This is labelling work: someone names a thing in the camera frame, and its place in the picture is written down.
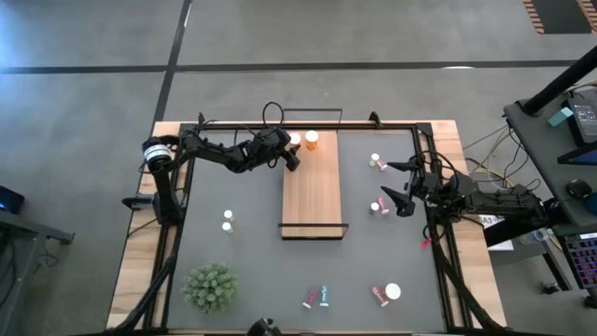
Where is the black power adapter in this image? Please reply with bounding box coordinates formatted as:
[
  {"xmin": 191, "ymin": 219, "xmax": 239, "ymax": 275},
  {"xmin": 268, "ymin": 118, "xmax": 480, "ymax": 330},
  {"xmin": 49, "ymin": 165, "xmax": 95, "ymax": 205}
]
[{"xmin": 566, "ymin": 95, "xmax": 597, "ymax": 146}]

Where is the person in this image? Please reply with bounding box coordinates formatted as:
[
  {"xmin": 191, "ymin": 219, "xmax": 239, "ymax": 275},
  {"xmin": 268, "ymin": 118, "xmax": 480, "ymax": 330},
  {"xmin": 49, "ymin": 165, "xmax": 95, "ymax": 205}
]
[{"xmin": 245, "ymin": 317, "xmax": 284, "ymax": 336}]

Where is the green artificial potted plant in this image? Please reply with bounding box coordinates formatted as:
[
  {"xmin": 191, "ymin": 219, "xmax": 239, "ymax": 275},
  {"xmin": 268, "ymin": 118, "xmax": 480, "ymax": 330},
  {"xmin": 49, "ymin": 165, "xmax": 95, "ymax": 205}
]
[{"xmin": 181, "ymin": 261, "xmax": 240, "ymax": 315}]

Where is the dark tablet screen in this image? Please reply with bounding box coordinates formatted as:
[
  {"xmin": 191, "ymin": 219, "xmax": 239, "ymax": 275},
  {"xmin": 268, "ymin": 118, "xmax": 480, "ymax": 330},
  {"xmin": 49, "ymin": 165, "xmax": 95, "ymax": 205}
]
[{"xmin": 557, "ymin": 142, "xmax": 597, "ymax": 167}]

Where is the clear water bottle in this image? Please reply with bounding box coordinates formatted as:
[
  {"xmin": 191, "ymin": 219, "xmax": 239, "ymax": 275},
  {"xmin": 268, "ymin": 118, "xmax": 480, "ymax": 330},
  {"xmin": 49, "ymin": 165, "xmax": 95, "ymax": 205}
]
[{"xmin": 518, "ymin": 227, "xmax": 551, "ymax": 246}]

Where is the black round pole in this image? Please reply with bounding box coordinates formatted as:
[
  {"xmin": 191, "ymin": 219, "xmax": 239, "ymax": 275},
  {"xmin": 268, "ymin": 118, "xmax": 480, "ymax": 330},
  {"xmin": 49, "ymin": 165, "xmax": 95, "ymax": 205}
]
[{"xmin": 521, "ymin": 45, "xmax": 597, "ymax": 117}]

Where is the white paper sheet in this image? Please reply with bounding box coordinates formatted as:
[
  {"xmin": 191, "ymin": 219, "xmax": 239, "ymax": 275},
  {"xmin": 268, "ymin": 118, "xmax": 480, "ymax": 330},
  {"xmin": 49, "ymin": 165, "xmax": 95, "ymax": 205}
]
[{"xmin": 478, "ymin": 214, "xmax": 515, "ymax": 253}]

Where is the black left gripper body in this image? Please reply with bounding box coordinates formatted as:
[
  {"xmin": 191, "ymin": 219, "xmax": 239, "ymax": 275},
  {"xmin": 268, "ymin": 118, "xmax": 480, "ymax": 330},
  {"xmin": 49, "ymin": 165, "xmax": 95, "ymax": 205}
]
[{"xmin": 251, "ymin": 128, "xmax": 302, "ymax": 173}]

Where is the dark red pill bottle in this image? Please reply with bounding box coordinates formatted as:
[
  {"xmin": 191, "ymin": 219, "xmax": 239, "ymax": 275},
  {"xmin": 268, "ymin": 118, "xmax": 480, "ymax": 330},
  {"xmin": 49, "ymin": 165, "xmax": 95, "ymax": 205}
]
[{"xmin": 301, "ymin": 286, "xmax": 319, "ymax": 310}]

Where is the yellow cable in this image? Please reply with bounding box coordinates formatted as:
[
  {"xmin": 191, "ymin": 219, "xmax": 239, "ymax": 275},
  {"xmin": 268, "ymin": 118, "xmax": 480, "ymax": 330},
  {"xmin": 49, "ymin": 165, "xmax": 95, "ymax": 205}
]
[{"xmin": 465, "ymin": 165, "xmax": 514, "ymax": 188}]

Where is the black computer mouse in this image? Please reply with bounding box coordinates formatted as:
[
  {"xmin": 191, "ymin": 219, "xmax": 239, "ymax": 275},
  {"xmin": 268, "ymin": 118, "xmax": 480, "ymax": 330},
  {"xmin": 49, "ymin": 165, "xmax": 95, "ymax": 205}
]
[{"xmin": 566, "ymin": 178, "xmax": 593, "ymax": 200}]

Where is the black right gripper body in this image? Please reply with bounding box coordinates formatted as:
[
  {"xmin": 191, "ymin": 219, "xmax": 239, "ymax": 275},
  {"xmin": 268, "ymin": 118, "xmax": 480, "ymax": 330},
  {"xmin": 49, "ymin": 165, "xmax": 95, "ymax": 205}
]
[{"xmin": 396, "ymin": 156, "xmax": 442, "ymax": 217}]

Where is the grey metal desk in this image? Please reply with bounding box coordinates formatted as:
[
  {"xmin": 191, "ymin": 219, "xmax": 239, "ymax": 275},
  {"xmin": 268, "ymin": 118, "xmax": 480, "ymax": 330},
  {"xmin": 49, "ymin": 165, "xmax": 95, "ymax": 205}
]
[{"xmin": 0, "ymin": 207, "xmax": 76, "ymax": 336}]

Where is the black metal table frame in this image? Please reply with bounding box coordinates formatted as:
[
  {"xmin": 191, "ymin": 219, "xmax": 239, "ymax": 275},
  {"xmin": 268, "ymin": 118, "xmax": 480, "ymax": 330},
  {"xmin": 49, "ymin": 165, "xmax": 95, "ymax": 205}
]
[{"xmin": 100, "ymin": 111, "xmax": 519, "ymax": 336}]

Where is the backlit keyboard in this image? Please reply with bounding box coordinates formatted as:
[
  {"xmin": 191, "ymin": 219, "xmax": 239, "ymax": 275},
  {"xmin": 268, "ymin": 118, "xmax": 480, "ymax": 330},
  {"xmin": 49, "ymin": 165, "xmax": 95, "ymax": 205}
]
[{"xmin": 562, "ymin": 231, "xmax": 597, "ymax": 290}]

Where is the black stand beam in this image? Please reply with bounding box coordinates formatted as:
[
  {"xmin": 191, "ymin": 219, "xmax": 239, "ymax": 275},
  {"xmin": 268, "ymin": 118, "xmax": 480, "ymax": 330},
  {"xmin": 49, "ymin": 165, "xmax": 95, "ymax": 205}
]
[{"xmin": 482, "ymin": 200, "xmax": 568, "ymax": 248}]

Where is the small teal box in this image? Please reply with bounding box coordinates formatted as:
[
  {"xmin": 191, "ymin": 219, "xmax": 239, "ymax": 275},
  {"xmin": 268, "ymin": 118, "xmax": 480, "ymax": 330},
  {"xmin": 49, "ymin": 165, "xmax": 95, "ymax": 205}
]
[{"xmin": 547, "ymin": 106, "xmax": 575, "ymax": 128}]

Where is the striped floor rug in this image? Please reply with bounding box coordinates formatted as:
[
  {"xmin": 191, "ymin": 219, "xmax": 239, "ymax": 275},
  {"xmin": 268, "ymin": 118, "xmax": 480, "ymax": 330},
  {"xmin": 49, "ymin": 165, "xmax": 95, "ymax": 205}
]
[{"xmin": 521, "ymin": 0, "xmax": 597, "ymax": 35}]

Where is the dark grey side desk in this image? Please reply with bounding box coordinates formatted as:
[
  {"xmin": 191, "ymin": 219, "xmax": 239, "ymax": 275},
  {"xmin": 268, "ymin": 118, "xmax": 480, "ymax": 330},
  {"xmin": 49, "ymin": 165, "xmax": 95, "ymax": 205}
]
[{"xmin": 502, "ymin": 83, "xmax": 597, "ymax": 234}]

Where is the black device blue screen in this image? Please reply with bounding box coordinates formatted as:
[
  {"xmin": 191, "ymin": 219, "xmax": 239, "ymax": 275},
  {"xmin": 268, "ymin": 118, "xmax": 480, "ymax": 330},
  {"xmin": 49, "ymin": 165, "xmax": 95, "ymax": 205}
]
[{"xmin": 0, "ymin": 185, "xmax": 26, "ymax": 216}]

